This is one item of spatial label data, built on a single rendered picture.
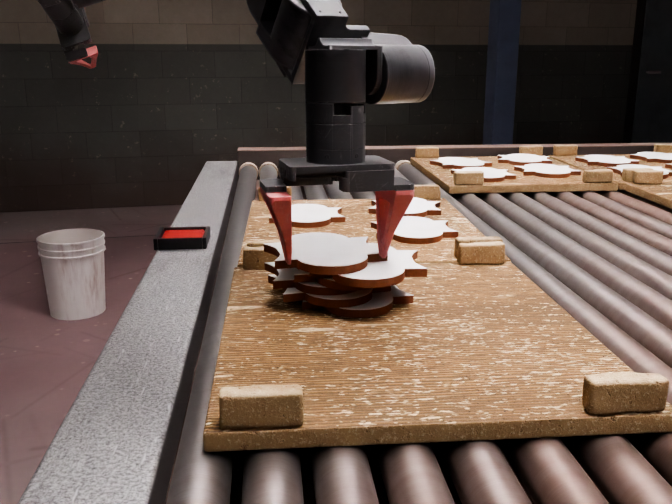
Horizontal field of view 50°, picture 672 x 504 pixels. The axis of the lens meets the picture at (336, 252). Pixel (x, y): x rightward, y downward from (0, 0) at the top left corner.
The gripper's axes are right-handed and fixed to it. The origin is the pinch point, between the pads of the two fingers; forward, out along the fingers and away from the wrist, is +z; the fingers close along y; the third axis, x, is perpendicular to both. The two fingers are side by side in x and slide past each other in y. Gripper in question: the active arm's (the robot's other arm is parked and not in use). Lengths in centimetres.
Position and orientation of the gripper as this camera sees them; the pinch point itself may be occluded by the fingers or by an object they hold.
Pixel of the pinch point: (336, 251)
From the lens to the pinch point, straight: 72.8
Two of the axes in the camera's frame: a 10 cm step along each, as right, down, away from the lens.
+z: 0.0, 9.7, 2.5
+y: 9.7, -0.6, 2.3
